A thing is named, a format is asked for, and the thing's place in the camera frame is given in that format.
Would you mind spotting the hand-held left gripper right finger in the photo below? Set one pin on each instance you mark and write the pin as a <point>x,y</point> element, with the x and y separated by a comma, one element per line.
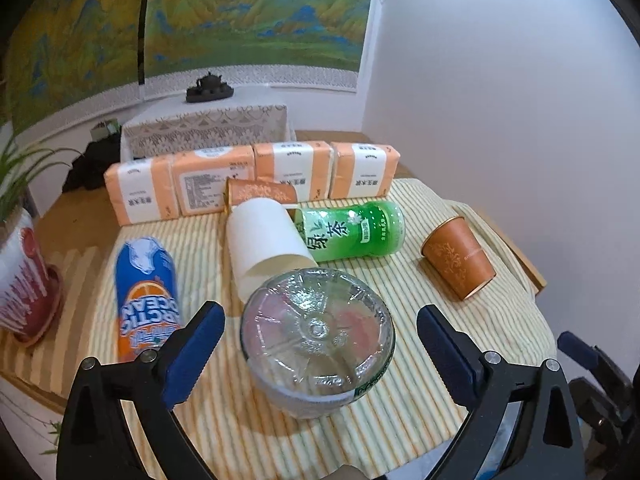
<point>447,355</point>

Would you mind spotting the brown patterned paper cup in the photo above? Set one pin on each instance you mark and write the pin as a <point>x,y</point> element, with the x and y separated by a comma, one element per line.
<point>462,260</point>
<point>262,191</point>

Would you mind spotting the black curved pole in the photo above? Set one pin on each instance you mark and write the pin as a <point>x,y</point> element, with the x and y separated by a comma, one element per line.
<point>142,25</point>

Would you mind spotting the striped yellow cloth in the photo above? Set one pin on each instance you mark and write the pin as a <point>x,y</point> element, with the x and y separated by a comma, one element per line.
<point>400,290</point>

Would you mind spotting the white paper cup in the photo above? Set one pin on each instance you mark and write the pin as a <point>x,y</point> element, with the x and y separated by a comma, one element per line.
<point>265,240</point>

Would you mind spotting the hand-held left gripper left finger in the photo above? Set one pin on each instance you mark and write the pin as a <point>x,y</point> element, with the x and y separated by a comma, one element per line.
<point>195,350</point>

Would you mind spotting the dark teapot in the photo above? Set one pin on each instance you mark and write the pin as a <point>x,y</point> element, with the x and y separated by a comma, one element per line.
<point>208,81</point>

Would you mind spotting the black bag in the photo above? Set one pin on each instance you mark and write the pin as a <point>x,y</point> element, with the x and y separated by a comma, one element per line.
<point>92,165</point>

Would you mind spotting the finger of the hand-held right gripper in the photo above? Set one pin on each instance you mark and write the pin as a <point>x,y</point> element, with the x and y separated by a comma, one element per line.
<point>575,347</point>

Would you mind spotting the patterned cloth covered stand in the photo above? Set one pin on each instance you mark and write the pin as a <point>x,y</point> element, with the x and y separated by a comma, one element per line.
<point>205,127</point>

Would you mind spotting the orange soda can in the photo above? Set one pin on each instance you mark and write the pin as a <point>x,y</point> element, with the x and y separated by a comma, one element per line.
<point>142,295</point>

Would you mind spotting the red white flower pot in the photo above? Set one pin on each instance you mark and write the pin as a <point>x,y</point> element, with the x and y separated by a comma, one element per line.
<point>25,285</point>

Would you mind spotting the green tea bottle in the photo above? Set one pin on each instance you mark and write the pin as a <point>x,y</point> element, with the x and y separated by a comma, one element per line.
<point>350,232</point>

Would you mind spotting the green leafy plant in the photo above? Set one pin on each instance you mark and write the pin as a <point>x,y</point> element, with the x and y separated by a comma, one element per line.
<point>20,170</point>

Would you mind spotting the landscape painting wall scroll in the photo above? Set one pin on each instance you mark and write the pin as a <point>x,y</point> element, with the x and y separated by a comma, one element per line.
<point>250,15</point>

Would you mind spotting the orange tissue pack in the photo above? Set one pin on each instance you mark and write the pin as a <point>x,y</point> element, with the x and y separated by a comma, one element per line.
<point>292,162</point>
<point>210,180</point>
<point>365,167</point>
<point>140,192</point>

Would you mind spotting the clear plastic bottle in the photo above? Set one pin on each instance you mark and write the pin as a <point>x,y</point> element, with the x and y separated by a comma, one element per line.
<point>317,340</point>

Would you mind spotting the small green box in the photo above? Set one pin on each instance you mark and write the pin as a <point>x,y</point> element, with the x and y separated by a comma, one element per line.
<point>106,129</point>

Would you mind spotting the dark tea tray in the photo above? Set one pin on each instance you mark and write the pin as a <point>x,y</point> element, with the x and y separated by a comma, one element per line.
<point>210,96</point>

